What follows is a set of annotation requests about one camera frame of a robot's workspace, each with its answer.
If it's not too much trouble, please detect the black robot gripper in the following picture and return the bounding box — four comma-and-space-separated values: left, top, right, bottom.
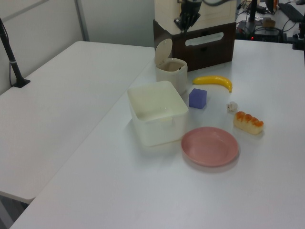
177, 0, 203, 33

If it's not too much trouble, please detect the small white lidded trash can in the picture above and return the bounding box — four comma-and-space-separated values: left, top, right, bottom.
154, 38, 189, 96

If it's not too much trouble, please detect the dark brown drawer cabinet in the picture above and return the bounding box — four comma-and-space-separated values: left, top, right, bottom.
152, 19, 236, 72

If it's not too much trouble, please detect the yellow banana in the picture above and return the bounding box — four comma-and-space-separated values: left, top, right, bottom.
192, 75, 233, 93

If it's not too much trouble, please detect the black stand with base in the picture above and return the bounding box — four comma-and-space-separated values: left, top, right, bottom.
237, 0, 258, 34

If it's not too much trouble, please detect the purple cube block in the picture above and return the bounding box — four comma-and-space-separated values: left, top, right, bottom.
188, 88, 207, 110

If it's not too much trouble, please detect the black electronics box red light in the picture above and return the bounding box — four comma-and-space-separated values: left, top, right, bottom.
253, 27, 282, 42

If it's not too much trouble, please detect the crumpled white paper ball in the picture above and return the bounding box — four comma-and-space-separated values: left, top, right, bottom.
226, 101, 239, 113

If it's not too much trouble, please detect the black keyboard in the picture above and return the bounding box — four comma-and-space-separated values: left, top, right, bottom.
278, 2, 304, 20

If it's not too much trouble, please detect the white square plastic storage bin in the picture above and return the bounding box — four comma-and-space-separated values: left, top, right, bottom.
127, 80, 190, 147

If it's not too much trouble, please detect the bread with orange topping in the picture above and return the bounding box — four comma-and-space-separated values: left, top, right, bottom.
233, 111, 264, 136

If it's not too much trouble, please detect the pink round plate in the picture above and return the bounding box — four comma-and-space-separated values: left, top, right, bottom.
180, 126, 239, 167

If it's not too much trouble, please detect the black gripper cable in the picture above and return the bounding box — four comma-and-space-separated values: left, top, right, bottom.
202, 0, 231, 7

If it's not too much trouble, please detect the grey partition frame post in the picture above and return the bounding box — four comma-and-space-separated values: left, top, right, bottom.
74, 0, 90, 42

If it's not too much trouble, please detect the black table clamp mount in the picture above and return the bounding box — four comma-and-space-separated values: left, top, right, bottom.
291, 22, 305, 51

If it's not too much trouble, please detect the black clamped camera stand pole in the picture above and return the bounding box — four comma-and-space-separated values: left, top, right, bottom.
0, 17, 31, 88

